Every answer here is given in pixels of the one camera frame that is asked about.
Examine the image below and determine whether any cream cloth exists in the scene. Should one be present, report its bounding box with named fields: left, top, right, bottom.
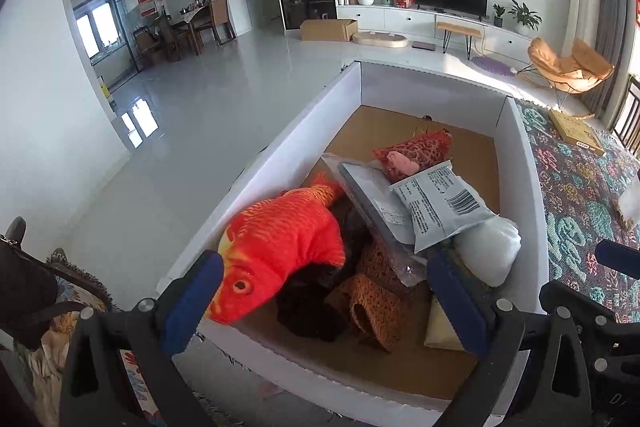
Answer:
left=424, top=297, right=464, bottom=351

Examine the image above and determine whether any white towel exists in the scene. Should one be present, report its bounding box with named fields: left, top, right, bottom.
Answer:
left=454, top=216, right=522, bottom=287

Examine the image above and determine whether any brown knitted scarf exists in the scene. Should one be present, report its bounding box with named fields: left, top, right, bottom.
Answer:
left=326, top=242, right=413, bottom=352

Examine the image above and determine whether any white barcode mailer pouch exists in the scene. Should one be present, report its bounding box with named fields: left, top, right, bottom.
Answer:
left=390, top=160, right=495, bottom=255

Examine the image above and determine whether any clear zip bag with document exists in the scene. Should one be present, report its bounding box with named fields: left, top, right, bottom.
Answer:
left=321, top=153, right=426, bottom=287

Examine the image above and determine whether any black fuzzy cloth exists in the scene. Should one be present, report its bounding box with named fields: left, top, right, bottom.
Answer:
left=276, top=197, right=372, bottom=343

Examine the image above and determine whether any red mesh gift pouch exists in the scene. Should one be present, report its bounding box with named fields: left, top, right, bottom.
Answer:
left=373, top=129, right=452, bottom=182

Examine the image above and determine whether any orange plush fish toy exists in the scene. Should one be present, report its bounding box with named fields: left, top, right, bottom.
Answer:
left=206, top=172, right=346, bottom=325

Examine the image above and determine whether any clear jar with black lid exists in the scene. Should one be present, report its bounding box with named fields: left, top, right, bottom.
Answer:
left=615, top=178, right=640, bottom=231

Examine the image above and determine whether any patterned woven tablecloth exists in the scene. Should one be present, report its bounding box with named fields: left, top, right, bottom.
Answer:
left=516, top=102, right=639, bottom=323

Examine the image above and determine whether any wooden railing bench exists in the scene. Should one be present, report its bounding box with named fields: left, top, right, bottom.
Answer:
left=613, top=74, right=640, bottom=158

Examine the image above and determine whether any flat yellow cardboard box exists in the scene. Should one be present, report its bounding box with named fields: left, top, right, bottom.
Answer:
left=549, top=110, right=605, bottom=156

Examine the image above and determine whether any orange lounge chair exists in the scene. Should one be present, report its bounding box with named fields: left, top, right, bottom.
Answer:
left=515, top=37, right=615, bottom=100

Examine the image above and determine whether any white tv console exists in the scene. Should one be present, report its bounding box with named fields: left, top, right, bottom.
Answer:
left=337, top=5, right=532, bottom=63

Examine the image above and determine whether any white cardboard storage box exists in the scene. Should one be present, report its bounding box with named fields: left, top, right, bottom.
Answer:
left=155, top=59, right=551, bottom=427

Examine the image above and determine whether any green potted plant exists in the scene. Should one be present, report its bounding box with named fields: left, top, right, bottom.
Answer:
left=509, top=0, right=542, bottom=36

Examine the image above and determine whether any small wooden bench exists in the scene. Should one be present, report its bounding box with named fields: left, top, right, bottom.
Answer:
left=436, top=22, right=484, bottom=60

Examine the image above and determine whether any brown cardboard box on floor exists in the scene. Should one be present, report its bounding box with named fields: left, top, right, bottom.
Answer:
left=299, top=20, right=359, bottom=42

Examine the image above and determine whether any dining chair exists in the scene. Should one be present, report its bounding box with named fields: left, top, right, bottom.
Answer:
left=189, top=0, right=236, bottom=49

